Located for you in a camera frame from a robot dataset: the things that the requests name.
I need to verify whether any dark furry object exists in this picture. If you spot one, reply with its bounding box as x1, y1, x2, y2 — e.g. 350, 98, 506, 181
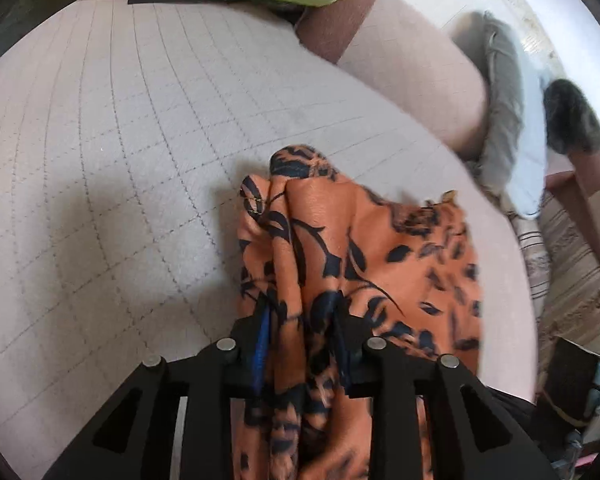
542, 79, 600, 157

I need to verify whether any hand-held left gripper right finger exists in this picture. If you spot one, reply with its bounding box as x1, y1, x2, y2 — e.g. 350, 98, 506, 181
332, 305, 558, 480

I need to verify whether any light blue pillow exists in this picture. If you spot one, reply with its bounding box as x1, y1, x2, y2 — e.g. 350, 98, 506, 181
472, 10, 552, 219

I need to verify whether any orange floral garment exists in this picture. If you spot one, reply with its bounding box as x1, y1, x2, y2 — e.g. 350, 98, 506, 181
232, 144, 483, 480

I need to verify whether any striped floral bedding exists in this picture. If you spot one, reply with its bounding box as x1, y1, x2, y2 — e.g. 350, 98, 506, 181
500, 192, 600, 363

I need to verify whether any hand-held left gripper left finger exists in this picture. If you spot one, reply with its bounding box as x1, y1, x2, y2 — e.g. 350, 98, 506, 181
42, 307, 273, 480

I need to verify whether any pink bolster with brown end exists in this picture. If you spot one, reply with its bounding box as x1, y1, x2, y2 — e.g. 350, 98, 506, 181
295, 0, 489, 157

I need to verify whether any black box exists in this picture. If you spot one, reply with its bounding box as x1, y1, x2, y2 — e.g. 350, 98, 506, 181
536, 337, 600, 430

